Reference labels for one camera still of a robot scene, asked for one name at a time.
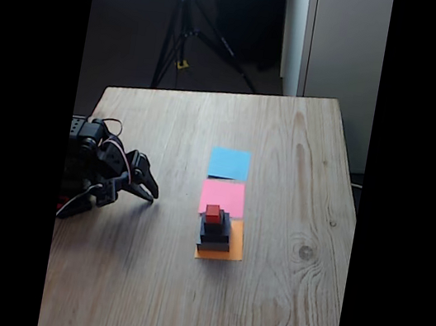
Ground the small red cube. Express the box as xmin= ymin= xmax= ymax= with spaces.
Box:
xmin=203 ymin=202 xmax=223 ymax=227

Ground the small dark cube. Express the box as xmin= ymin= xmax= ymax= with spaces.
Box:
xmin=202 ymin=207 xmax=231 ymax=239

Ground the large grey block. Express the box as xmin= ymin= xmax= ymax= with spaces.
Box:
xmin=194 ymin=229 xmax=234 ymax=257

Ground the medium dark block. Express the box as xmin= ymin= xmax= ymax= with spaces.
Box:
xmin=197 ymin=211 xmax=235 ymax=247

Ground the pink paper sheet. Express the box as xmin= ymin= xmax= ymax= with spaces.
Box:
xmin=197 ymin=176 xmax=249 ymax=221

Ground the blue paper sheet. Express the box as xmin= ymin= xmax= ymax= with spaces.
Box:
xmin=206 ymin=144 xmax=254 ymax=184

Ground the orange paper sheet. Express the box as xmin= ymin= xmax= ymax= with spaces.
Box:
xmin=192 ymin=212 xmax=249 ymax=267

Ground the tall black tripod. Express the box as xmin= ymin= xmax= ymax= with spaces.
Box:
xmin=149 ymin=0 xmax=275 ymax=106

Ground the white cabinet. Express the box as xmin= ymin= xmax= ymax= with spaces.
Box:
xmin=258 ymin=0 xmax=394 ymax=176

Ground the small wrist camera board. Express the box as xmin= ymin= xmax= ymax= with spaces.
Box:
xmin=92 ymin=175 xmax=123 ymax=210

